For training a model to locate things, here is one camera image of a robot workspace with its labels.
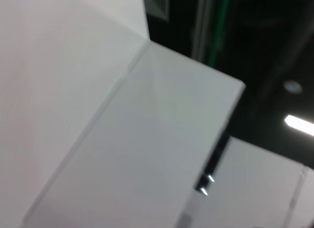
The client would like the round ceiling fixture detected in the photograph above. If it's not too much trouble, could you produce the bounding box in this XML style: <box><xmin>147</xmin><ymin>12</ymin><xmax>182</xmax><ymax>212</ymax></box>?
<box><xmin>283</xmin><ymin>79</ymin><xmax>303</xmax><ymax>95</ymax></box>

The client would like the white partition panel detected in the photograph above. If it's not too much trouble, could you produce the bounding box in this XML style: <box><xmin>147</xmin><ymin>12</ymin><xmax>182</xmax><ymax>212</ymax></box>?
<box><xmin>22</xmin><ymin>40</ymin><xmax>246</xmax><ymax>228</ymax></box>
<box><xmin>0</xmin><ymin>0</ymin><xmax>150</xmax><ymax>228</ymax></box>
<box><xmin>196</xmin><ymin>137</ymin><xmax>314</xmax><ymax>228</ymax></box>

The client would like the bright ceiling light bar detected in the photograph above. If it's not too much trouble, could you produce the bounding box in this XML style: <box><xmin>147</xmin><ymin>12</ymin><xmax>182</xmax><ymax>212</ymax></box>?
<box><xmin>284</xmin><ymin>114</ymin><xmax>314</xmax><ymax>137</ymax></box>

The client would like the metal partition post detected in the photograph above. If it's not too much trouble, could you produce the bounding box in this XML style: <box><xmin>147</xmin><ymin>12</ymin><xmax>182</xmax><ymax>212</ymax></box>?
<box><xmin>195</xmin><ymin>133</ymin><xmax>230</xmax><ymax>197</ymax></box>

